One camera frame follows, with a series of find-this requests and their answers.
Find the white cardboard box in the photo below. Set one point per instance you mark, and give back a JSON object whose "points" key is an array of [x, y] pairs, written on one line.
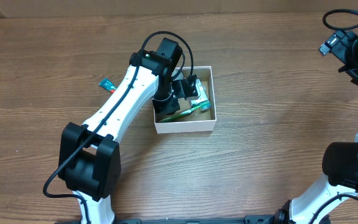
{"points": [[198, 121]]}

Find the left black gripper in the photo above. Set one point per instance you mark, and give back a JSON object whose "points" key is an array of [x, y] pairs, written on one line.
{"points": [[171, 106]]}

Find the green white soap bar box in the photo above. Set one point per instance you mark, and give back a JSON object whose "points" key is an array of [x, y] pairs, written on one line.
{"points": [[202, 95]]}

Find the purple soap pump bottle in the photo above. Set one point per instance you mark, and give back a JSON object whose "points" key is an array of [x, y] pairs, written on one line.
{"points": [[179, 74]]}

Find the green toothbrush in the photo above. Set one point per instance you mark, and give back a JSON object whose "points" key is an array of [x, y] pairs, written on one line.
{"points": [[203, 106]]}

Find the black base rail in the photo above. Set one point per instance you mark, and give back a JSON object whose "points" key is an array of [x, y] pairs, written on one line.
{"points": [[191, 221]]}

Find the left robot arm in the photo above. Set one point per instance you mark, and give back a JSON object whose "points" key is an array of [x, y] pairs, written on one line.
{"points": [[89, 161]]}

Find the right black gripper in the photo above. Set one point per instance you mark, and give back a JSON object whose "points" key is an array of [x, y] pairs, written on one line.
{"points": [[339, 48]]}

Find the red green toothpaste tube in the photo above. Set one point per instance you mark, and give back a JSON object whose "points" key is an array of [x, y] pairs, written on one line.
{"points": [[108, 85]]}

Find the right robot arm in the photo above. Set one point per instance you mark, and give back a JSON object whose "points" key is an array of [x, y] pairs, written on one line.
{"points": [[339, 180]]}

